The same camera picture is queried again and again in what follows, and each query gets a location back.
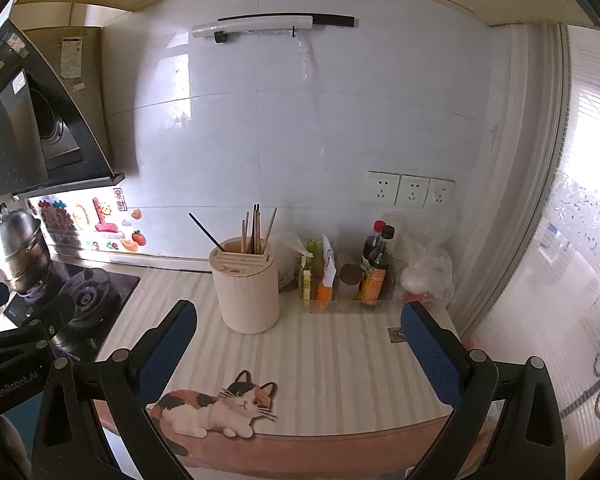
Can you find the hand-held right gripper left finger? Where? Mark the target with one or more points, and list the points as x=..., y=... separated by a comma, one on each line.
x=167, y=350

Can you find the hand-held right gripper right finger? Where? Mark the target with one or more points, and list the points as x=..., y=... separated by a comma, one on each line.
x=432, y=355

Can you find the beige cylindrical utensil holder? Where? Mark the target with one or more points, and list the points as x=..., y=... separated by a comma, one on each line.
x=247, y=295

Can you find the black chopstick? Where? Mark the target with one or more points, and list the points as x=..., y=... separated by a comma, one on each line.
x=207, y=232

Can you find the bunch of wooden chopsticks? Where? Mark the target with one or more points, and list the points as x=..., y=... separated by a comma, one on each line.
x=256, y=232

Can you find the black gas cooktop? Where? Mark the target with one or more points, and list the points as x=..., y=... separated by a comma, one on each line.
x=87, y=295

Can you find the small brown square object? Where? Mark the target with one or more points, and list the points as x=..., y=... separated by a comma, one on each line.
x=396, y=335

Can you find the steel steamer pot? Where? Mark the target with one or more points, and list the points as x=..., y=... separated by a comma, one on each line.
x=17, y=250

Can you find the cat shaped mat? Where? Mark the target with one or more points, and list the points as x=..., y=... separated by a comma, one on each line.
x=210, y=407

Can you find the large clear plastic bag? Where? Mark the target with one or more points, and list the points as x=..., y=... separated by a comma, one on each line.
x=425, y=265

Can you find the clear condiment tray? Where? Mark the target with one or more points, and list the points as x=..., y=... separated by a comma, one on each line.
x=350, y=305

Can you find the dark soy sauce bottle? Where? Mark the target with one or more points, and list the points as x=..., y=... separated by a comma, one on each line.
x=377, y=275

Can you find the brown lid jar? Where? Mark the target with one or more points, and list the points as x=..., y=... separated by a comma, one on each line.
x=349, y=282

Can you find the red cap sauce bottle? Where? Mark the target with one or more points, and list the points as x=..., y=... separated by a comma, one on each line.
x=371, y=245

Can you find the white orange seasoning packet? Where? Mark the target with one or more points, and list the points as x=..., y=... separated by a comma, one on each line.
x=326, y=272

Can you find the yellow seasoning box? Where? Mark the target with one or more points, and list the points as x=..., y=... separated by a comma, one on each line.
x=306, y=280

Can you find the small clear plastic bag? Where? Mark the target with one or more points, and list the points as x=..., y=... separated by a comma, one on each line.
x=290, y=260

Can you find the black range hood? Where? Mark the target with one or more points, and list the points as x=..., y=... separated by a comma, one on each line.
x=35, y=125

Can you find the white wall socket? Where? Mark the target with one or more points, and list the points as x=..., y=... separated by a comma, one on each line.
x=381, y=187
x=413, y=191
x=441, y=193

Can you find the steel hood duct cover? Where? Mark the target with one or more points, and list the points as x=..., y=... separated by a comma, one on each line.
x=87, y=60

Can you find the white wall rack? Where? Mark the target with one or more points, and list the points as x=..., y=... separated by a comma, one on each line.
x=260, y=25

